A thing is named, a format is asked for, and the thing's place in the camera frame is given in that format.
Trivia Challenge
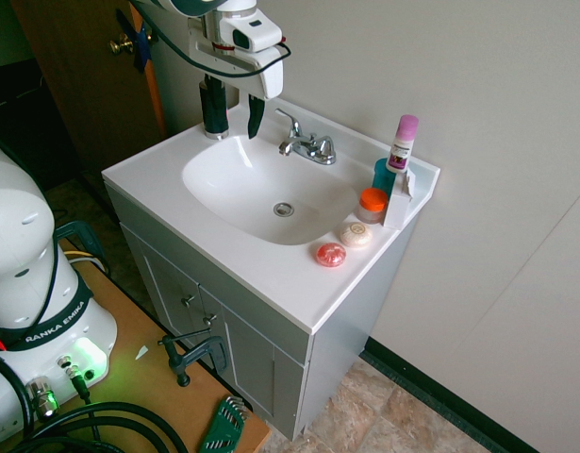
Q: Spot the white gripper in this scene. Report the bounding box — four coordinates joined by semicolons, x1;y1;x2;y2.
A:
188;17;286;141

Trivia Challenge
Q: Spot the dark bottle with silver base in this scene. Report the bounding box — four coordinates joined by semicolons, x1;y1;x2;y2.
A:
199;87;231;143

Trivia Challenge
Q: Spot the chrome faucet spout body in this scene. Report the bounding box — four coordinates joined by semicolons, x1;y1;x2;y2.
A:
277;131;337;166

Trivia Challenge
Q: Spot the blue tape strip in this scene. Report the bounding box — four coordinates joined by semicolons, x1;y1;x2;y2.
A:
116;9;152;73

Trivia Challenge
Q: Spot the brass door knob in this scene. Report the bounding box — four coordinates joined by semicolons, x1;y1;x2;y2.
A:
108;33;135;58

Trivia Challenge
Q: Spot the brown wooden door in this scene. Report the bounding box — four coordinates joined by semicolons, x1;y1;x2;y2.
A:
9;0;167;176

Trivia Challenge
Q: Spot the teal plastic cup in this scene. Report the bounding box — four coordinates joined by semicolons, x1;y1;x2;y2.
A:
371;157;397;195

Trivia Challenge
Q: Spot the white sink vanity top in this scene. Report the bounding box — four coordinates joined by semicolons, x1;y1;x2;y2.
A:
101;96;441;337

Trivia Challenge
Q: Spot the orange lid cream jar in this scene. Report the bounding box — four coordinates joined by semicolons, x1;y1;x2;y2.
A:
356;187;389;226

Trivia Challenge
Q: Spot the pink cap roll-on bottle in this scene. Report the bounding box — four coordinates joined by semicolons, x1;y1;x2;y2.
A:
385;113;421;174

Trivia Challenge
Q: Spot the red wrapped round soap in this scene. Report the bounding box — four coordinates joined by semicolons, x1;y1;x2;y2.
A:
314;241;349;268

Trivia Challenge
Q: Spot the cream wrapped round soap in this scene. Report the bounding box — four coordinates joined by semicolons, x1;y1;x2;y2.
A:
340;222;373;248

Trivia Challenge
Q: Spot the grey cabinet door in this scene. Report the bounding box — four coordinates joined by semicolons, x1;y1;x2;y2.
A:
119;223;202;334
221;305;277;420

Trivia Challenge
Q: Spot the white cardboard carton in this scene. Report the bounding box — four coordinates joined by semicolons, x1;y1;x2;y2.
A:
382;169;419;231

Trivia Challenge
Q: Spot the dark green C-clamp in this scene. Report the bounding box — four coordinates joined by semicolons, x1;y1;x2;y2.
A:
55;219;112;280

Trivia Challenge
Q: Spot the black C-clamp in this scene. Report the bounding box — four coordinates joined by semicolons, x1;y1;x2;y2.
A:
157;327;230;389

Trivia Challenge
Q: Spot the grey vanity cabinet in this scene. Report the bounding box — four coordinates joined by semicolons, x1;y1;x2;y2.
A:
103;181;416;441

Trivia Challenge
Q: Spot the green hex key set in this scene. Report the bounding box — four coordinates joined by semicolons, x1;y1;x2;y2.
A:
196;395;246;453

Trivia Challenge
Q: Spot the chrome lever faucet handle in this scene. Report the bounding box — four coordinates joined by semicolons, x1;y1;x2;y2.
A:
274;108;301;139

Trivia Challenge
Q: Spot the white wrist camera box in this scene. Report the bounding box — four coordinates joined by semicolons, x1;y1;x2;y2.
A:
222;9;284;53

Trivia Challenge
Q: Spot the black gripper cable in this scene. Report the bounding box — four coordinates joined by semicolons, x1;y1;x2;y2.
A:
127;0;292;79

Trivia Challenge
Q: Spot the yellow cable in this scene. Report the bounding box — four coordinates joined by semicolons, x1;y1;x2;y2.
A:
61;248;107;271

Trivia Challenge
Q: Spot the thick black base cable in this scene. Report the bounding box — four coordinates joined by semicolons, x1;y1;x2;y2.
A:
0;351;197;453

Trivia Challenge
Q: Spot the silver cable connector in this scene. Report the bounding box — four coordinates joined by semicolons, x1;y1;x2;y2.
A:
25;376;60;422

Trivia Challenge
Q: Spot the black wall baseboard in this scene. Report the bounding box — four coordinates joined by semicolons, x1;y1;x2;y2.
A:
363;336;541;453

